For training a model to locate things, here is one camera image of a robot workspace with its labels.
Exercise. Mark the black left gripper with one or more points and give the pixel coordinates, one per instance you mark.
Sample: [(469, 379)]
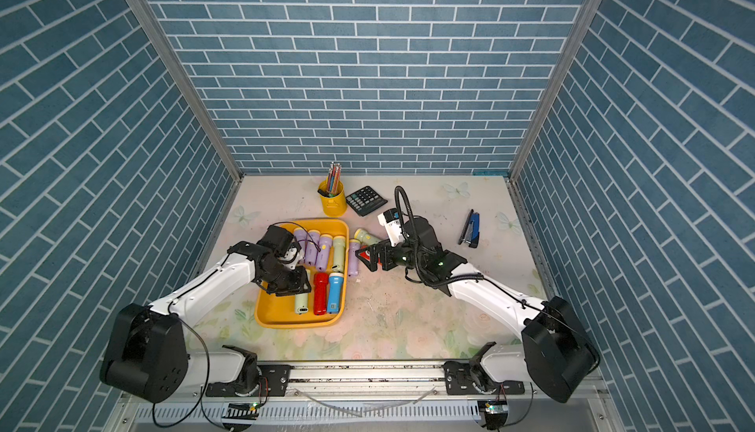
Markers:
[(299, 283)]

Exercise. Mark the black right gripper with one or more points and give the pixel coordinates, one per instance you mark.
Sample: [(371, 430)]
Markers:
[(383, 246)]

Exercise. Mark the pale green flashlight yellow head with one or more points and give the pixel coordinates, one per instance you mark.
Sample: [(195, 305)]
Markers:
[(338, 254)]

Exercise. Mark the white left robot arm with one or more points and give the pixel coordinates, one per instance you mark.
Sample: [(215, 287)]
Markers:
[(147, 353)]

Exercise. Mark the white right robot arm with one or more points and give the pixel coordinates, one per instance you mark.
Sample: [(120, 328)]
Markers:
[(556, 353)]

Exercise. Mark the yellow plastic tray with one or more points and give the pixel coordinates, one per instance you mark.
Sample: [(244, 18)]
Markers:
[(277, 312)]

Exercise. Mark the blue black stapler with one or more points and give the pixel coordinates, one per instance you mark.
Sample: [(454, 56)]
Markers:
[(471, 233)]

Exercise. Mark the black calculator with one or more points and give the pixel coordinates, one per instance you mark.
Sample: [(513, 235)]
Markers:
[(365, 201)]

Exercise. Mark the yellow pencil cup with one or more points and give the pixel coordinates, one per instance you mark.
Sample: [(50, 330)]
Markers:
[(333, 204)]

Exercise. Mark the coloured pencils bunch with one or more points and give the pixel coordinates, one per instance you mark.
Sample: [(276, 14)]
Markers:
[(332, 183)]

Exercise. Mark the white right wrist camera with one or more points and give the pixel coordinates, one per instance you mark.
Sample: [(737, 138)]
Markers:
[(392, 221)]

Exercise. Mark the aluminium front rail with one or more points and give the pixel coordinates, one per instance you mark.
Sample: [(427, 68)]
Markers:
[(401, 395)]

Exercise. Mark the metal corner frame post right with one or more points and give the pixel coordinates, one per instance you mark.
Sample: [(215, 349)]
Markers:
[(583, 20)]

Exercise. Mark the metal corner frame post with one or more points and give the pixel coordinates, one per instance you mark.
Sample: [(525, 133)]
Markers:
[(583, 20), (165, 51)]

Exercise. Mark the metal corner frame post left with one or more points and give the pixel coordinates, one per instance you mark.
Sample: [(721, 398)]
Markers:
[(165, 51)]

